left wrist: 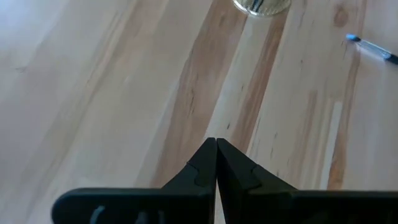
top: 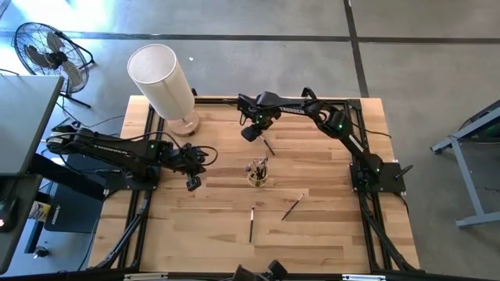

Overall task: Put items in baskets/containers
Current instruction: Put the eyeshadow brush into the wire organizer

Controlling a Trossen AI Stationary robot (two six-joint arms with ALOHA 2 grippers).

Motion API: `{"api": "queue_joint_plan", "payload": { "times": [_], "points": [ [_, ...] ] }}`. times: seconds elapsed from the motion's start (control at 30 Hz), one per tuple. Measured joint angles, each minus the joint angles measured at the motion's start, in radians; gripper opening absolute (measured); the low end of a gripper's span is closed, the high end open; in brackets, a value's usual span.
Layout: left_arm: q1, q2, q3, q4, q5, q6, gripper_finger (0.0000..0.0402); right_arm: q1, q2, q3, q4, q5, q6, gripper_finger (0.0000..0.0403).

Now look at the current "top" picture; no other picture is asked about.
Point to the thin black silver-ferrule makeup brush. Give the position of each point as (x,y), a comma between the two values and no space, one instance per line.
(259,171)

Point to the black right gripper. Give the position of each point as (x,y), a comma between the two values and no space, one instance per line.
(251,133)

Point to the fluffy powder makeup brush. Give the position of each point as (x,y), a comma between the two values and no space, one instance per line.
(247,168)

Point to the dark grey desk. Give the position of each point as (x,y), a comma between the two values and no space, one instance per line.
(23,250)

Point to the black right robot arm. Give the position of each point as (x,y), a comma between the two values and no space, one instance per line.
(297,107)

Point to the yellow white paper packet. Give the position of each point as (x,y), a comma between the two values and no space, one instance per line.
(39,210)

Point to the black makeup brush white ferrule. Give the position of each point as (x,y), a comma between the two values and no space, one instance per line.
(268,147)

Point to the black caster wheel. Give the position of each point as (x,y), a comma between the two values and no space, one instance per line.
(41,252)

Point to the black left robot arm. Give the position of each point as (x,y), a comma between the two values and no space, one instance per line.
(117,150)

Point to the table lamp with wooden base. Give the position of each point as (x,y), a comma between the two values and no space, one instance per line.
(160,82)

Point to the small brush holder cup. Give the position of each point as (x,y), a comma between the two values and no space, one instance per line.
(258,184)

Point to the black aluminium rig frame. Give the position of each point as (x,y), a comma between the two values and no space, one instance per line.
(218,100)

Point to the black computer mouse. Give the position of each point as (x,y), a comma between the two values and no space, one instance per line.
(8,212)

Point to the black box with white logo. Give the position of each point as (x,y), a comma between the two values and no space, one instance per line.
(70,214)

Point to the black makeup brush dark tip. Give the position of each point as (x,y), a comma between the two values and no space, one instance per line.
(251,228)

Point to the grey metal table frame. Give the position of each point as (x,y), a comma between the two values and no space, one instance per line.
(464,175)

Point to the grey office desk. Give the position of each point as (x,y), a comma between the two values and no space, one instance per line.
(23,117)

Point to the black floor fan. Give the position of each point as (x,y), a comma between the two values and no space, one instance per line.
(54,58)

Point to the silver aluminium bracket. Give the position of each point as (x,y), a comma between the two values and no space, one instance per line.
(144,277)
(363,278)

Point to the slim black makeup brush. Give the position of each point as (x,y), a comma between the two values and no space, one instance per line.
(292,207)

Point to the thin black gold-ferrule makeup brush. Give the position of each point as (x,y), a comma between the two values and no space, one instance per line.
(254,164)

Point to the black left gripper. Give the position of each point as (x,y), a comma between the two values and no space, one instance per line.
(189,164)

